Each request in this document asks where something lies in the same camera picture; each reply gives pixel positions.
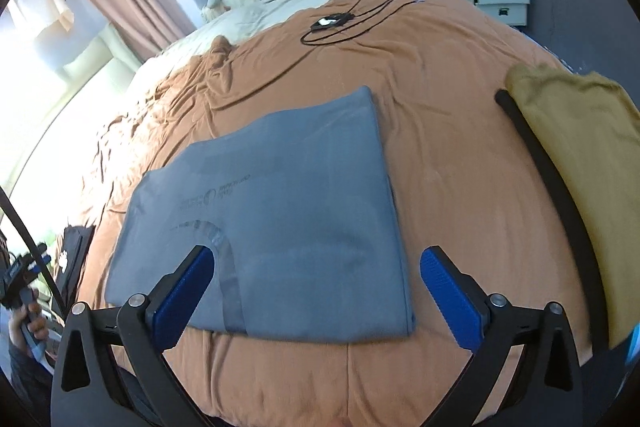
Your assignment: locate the grey t-shirt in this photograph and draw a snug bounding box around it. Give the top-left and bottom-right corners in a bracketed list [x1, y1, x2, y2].
[105, 87, 414, 343]

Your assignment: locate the folded black garment under mustard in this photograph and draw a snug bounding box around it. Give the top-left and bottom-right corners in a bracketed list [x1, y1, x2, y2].
[494, 89, 610, 353]

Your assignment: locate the cream bed sheet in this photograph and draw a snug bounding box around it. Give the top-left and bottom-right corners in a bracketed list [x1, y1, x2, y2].
[124, 0, 417, 98]

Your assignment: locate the folded black garment with print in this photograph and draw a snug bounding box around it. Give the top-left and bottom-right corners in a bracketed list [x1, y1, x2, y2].
[52, 225, 96, 315]

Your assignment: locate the black device with cable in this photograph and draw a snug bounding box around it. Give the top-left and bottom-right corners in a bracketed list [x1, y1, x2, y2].
[299, 0, 424, 48]

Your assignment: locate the orange-brown bed blanket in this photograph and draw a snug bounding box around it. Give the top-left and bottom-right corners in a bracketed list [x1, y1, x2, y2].
[78, 0, 591, 426]

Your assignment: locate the left hand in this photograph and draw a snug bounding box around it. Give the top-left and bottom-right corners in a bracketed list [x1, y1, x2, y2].
[9, 289, 49, 357]

